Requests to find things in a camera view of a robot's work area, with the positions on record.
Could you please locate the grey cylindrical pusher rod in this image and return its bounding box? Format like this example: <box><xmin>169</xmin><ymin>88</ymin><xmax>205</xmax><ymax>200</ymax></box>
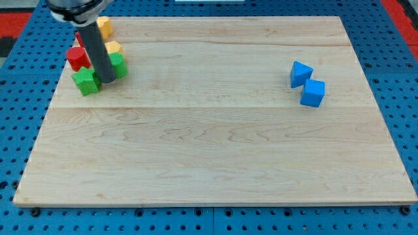
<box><xmin>77</xmin><ymin>22</ymin><xmax>116</xmax><ymax>84</ymax></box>

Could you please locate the green star block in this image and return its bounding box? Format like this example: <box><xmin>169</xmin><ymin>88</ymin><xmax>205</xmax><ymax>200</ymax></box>
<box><xmin>71</xmin><ymin>67</ymin><xmax>101</xmax><ymax>96</ymax></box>

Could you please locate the yellow hexagon block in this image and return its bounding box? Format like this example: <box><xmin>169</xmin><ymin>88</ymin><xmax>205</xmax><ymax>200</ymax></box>
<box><xmin>104</xmin><ymin>40</ymin><xmax>125</xmax><ymax>57</ymax></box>

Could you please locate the red cylinder block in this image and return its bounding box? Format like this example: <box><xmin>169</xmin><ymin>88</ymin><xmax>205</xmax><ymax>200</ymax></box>
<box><xmin>65</xmin><ymin>46</ymin><xmax>91</xmax><ymax>72</ymax></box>

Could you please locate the green cylinder block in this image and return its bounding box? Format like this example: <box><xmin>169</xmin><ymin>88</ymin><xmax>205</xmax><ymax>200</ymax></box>
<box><xmin>109</xmin><ymin>52</ymin><xmax>128</xmax><ymax>79</ymax></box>

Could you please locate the red block behind rod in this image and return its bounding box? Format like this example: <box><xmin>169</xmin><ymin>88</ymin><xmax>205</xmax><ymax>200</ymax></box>
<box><xmin>75</xmin><ymin>31</ymin><xmax>84</xmax><ymax>48</ymax></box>

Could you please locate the yellow block at top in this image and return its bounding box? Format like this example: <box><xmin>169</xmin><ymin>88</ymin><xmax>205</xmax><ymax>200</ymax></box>
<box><xmin>96</xmin><ymin>16</ymin><xmax>114</xmax><ymax>40</ymax></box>

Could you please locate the wooden board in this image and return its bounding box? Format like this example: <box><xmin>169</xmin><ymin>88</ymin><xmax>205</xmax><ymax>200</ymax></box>
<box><xmin>14</xmin><ymin>16</ymin><xmax>417</xmax><ymax>208</ymax></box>

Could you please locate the blue triangle block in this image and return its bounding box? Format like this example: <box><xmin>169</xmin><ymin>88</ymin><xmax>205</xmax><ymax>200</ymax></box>
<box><xmin>289</xmin><ymin>61</ymin><xmax>314</xmax><ymax>88</ymax></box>

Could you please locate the blue cube block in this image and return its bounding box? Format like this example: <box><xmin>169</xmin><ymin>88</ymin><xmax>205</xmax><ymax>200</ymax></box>
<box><xmin>300</xmin><ymin>79</ymin><xmax>326</xmax><ymax>108</ymax></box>

